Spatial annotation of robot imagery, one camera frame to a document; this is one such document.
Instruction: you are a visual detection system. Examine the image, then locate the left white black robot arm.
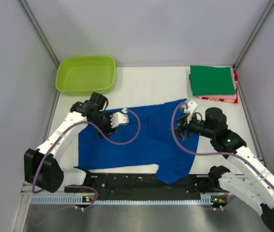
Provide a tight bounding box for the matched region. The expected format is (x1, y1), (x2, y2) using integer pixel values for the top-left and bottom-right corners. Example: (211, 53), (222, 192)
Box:
(24, 92), (116, 193)

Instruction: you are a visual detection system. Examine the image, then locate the blue printed t shirt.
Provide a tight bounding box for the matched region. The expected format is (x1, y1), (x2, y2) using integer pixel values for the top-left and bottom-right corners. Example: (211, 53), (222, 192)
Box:
(78, 99), (195, 184)

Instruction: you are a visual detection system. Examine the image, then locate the right aluminium corner post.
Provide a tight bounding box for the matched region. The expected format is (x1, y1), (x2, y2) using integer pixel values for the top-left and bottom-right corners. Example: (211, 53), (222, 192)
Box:
(233, 0), (274, 69)

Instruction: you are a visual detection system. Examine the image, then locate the lime green plastic tub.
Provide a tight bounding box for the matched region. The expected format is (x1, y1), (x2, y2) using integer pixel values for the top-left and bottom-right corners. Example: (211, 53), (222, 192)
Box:
(55, 56), (116, 96)

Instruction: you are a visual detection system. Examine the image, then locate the left aluminium corner post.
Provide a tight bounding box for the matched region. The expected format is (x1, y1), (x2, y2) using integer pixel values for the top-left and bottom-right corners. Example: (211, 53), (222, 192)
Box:
(17, 0), (60, 68)

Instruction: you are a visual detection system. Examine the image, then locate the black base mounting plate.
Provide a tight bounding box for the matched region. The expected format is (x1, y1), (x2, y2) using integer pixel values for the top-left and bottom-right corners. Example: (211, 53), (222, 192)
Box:
(63, 172), (238, 201)

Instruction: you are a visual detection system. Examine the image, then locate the aluminium frame rail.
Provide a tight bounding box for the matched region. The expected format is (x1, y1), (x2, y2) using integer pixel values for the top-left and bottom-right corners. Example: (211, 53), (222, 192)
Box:
(20, 175), (274, 195)

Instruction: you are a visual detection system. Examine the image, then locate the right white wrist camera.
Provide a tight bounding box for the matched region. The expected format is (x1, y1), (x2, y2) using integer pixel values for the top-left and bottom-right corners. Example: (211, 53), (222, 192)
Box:
(180, 100), (198, 122)

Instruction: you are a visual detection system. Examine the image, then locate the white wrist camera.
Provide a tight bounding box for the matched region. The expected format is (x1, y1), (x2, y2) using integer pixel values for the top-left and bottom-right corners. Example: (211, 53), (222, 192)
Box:
(180, 100), (198, 122)
(110, 112), (129, 128)

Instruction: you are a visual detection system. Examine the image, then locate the grey slotted cable duct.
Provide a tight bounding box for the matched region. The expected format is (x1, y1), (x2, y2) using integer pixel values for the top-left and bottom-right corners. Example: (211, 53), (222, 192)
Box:
(30, 195), (227, 206)

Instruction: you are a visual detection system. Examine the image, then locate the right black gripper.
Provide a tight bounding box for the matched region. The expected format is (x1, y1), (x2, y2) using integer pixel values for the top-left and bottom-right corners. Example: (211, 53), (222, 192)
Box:
(169, 111), (214, 140)

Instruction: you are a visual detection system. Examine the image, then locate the folded green t shirt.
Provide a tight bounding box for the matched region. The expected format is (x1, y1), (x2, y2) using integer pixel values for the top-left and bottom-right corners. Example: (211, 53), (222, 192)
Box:
(189, 65), (236, 96)

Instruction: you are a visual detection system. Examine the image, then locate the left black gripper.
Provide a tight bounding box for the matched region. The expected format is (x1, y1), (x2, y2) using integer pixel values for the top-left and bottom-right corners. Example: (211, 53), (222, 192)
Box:
(91, 111), (119, 139)

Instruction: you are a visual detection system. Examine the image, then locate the aluminium corner post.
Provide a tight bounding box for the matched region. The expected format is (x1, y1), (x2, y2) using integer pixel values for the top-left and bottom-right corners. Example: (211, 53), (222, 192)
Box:
(233, 0), (274, 69)
(17, 0), (60, 68)

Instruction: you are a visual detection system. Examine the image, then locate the folded red patterned t shirt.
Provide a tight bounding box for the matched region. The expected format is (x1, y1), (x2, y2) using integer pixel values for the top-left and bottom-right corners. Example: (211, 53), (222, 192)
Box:
(197, 69), (238, 103)

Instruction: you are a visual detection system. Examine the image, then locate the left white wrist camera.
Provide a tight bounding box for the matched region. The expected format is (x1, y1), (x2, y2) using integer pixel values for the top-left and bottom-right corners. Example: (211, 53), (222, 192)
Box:
(110, 112), (129, 128)

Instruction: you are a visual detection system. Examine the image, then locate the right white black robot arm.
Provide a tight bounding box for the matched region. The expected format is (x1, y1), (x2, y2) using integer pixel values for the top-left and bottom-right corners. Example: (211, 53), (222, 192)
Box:
(171, 102), (274, 232)

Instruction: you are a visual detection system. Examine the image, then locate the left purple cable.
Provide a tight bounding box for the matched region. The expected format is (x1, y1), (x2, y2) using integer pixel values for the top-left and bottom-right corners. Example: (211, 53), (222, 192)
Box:
(31, 108), (141, 213)

